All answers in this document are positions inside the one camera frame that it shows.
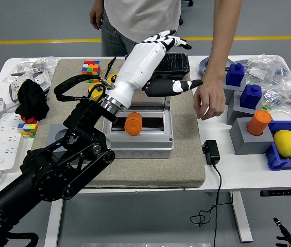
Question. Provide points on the white wall socket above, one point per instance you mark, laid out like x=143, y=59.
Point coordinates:
x=42, y=79

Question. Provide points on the transparent hinged box lid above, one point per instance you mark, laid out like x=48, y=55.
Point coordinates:
x=167, y=103

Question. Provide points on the person's right hand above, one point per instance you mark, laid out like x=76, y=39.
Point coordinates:
x=95, y=18

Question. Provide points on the white power strip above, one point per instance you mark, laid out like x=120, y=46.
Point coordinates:
x=3, y=144

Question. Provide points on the black plastic housing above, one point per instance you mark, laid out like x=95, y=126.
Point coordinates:
x=178, y=64

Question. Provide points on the orange cylinder battery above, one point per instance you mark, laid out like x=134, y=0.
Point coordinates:
x=258, y=123
x=133, y=124

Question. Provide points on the white table leg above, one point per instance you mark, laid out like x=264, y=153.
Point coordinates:
x=53, y=226
x=240, y=218

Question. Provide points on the black cloth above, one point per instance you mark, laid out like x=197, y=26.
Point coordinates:
x=29, y=97

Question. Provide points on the person's right forearm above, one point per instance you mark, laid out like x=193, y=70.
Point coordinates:
x=97, y=2

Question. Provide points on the yellow lemon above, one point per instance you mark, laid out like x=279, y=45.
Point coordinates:
x=285, y=142

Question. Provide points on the small green piece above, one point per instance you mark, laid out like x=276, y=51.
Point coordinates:
x=265, y=108

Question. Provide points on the blue-grey oval plate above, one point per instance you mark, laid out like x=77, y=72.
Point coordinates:
x=202, y=67

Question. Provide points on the large yellow tape measure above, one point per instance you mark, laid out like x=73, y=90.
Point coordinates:
x=112, y=77

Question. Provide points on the small yellow tape measure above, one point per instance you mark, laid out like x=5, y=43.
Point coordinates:
x=99, y=92

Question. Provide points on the black table control panel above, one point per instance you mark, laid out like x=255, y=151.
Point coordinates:
x=281, y=193

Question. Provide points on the clear bag of parts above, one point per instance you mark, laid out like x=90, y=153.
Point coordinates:
x=243, y=61
x=289, y=100
x=269, y=69

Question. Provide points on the large colourful puzzle cube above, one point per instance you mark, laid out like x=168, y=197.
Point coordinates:
x=91, y=68

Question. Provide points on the small colourful puzzle cube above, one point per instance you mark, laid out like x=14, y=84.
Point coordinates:
x=28, y=128

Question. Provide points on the blue plastic block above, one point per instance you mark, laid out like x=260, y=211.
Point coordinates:
x=235, y=76
x=250, y=97

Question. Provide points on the white purple module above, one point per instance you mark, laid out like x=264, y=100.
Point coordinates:
x=14, y=87

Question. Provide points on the grey holder block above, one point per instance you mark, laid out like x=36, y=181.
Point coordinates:
x=55, y=128
x=248, y=144
x=229, y=97
x=235, y=113

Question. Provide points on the grey electrical enclosure box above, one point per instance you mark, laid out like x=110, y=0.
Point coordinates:
x=145, y=146

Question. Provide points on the grey-brown table mat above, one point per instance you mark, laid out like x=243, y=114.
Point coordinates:
x=181, y=141

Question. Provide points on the person's left hand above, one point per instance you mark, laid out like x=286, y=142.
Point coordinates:
x=209, y=97

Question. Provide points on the blue plastic bin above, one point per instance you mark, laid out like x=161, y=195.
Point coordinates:
x=279, y=162

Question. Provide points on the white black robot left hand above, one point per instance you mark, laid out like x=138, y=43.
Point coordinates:
x=140, y=67

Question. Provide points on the clear bags of small parts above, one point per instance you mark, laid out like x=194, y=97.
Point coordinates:
x=32, y=63

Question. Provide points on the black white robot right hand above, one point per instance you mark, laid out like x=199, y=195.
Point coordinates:
x=283, y=230

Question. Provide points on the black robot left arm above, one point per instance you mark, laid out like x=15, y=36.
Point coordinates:
x=50, y=180

